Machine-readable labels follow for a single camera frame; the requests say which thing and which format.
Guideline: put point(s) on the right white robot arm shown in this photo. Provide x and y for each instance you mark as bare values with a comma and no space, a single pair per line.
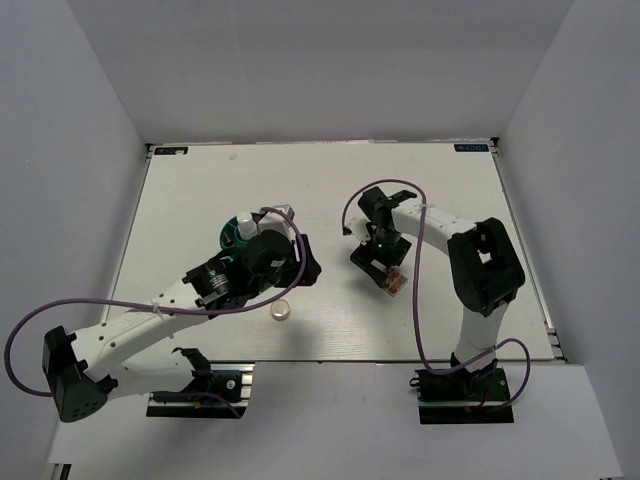
485,268

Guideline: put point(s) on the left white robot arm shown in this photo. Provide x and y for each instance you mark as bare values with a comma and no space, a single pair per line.
89,367

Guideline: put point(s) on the white pink blue bottle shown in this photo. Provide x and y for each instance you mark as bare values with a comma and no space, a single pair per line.
246,226

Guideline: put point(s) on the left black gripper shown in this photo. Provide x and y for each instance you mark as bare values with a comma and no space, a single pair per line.
311,268

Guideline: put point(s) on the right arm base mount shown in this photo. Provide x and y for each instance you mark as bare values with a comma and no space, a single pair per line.
463,398

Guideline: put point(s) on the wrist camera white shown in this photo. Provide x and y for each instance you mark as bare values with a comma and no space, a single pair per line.
357,227
275,219

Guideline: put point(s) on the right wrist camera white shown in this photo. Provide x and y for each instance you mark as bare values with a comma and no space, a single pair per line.
357,227

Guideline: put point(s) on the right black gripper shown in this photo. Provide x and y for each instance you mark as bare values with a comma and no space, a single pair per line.
364,255

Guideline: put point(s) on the teal round organizer container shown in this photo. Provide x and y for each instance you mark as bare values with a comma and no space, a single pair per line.
229,237

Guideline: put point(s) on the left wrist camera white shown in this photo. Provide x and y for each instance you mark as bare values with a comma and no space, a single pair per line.
275,219

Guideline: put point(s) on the round beige compact jar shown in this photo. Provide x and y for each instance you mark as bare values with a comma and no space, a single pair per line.
280,310

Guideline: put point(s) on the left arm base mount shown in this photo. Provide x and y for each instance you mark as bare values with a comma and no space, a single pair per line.
225,396

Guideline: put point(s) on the eyeshadow palette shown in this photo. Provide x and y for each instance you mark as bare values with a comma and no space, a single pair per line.
394,282

